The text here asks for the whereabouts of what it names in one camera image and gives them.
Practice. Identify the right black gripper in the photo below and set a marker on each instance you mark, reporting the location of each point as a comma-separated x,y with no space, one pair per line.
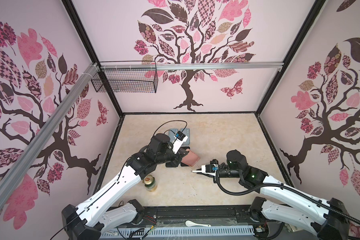
215,161

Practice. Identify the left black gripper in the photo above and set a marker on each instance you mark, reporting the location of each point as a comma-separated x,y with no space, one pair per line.
179,155

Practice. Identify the pink phone case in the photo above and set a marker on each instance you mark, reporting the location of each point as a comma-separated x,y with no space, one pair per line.
190,159

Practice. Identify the light blue phone case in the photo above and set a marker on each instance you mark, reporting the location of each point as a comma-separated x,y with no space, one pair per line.
173,131

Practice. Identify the white phone case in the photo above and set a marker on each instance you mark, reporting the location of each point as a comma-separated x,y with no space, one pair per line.
187,133

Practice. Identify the black smartphone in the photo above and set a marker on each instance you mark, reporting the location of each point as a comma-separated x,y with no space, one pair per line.
171,165

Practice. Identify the phone with pink case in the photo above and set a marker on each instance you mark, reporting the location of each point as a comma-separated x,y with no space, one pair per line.
200,171

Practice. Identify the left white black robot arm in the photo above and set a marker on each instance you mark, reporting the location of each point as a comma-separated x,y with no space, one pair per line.
93,217

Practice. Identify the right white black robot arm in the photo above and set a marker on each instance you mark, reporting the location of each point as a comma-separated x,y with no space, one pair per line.
326,219

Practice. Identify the green gold drink can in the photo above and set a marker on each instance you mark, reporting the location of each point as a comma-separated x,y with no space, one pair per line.
150,183

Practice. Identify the white plastic spoon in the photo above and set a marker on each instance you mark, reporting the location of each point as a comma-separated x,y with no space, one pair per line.
193,224

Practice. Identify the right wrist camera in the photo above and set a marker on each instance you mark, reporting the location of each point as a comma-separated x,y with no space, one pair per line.
212,167

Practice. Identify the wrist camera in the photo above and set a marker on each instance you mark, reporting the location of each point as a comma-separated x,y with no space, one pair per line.
180,138
212,167

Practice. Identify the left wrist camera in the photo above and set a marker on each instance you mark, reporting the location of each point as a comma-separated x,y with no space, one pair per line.
180,138

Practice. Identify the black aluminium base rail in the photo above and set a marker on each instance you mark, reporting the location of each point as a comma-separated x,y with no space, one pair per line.
238,214

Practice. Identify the black wire basket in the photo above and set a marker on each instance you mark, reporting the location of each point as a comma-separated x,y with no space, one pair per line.
126,77

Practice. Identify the white slotted cable duct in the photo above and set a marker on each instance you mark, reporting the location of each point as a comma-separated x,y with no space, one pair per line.
177,232

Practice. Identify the back aluminium wall rail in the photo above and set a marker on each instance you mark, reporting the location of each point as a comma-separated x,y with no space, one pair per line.
210,66

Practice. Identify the aluminium wall rail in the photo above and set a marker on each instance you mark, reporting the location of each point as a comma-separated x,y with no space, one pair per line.
16,173
210,66

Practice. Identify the left aluminium wall rail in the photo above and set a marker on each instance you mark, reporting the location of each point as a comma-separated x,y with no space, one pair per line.
16,173

